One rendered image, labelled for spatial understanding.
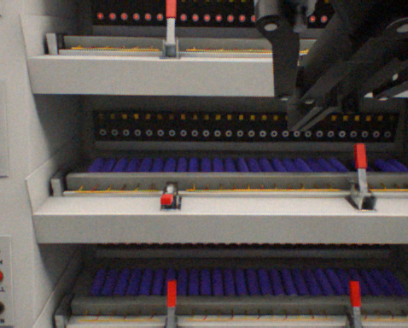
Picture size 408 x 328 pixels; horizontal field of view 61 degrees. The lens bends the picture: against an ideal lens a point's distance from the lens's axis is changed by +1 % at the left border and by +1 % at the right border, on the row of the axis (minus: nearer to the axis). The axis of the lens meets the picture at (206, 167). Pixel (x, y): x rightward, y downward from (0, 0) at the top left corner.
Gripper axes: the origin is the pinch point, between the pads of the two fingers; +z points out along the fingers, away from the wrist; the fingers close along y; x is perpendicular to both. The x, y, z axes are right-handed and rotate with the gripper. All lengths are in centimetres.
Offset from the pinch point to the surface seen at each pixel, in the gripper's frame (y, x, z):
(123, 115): -21.6, 8.3, 33.3
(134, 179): -17.9, -3.7, 25.7
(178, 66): -11.0, 10.2, 16.8
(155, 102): -16.4, 11.8, 36.7
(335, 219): 9.9, -9.4, 20.9
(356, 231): 13.1, -10.9, 21.8
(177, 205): -11.2, -7.5, 20.9
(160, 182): -14.1, -4.0, 26.0
